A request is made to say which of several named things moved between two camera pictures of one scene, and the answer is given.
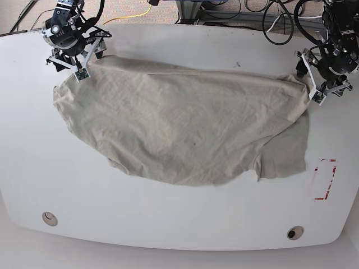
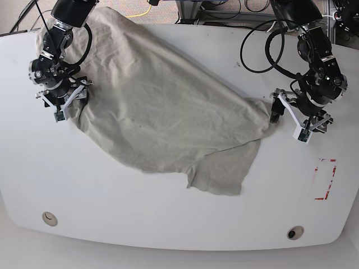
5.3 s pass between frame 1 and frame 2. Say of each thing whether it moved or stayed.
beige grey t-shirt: moved
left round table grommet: stayed
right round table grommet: stayed
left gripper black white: moved
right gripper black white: moved
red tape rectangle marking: stayed
